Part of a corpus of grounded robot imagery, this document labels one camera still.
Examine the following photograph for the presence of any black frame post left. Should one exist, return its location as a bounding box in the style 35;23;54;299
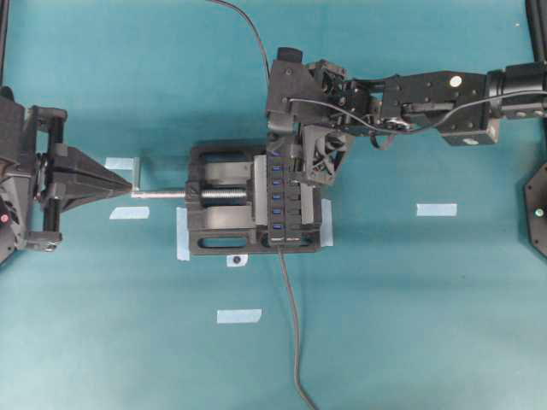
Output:
0;0;9;84

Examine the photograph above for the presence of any blue tape strip vise left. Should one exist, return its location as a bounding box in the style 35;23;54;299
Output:
176;207;191;261

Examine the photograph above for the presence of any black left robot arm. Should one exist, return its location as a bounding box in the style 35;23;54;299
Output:
1;86;132;261

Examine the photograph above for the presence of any black frame post right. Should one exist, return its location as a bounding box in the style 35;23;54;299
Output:
525;0;546;62

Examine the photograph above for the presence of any blue tape strip right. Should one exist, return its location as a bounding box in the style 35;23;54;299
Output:
416;203;458;217

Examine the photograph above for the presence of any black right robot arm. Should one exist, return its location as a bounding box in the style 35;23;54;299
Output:
268;60;546;188

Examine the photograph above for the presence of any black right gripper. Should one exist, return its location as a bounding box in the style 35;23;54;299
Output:
294;59;385;186

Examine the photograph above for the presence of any blue tape strip lower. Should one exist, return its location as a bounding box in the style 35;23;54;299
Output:
216;308;262;325

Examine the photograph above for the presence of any blue tape strip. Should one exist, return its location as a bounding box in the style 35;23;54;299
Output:
216;308;262;325
104;157;139;170
416;203;458;217

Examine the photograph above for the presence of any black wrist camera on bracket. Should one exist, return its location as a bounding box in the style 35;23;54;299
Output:
266;47;321;133

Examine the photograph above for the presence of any black hub power cable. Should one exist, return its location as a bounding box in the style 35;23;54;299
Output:
276;244;318;410

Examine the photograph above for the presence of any black multi-port USB hub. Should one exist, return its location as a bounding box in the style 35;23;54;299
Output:
267;147;303;247

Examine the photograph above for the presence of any blue tape strip upper left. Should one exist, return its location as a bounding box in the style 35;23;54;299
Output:
104;157;139;170

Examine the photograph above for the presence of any blue tape strip vise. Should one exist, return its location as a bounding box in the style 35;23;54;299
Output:
320;198;333;248
176;207;191;261

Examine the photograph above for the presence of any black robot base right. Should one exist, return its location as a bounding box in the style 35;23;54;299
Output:
524;163;547;257

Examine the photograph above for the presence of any black frame post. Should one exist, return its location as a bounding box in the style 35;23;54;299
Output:
525;0;546;62
0;0;9;84

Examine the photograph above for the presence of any blue tape strip vise right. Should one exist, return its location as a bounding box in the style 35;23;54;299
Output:
320;198;333;248

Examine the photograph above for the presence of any blue tape strip mid left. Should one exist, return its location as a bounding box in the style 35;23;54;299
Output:
109;206;150;220

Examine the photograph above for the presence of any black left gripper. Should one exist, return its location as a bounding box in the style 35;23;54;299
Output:
26;106;131;250

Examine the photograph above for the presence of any black camera cable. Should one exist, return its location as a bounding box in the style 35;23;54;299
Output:
286;87;547;150

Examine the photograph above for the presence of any dark grey bench vise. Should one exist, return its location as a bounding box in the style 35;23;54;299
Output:
131;143;322;256

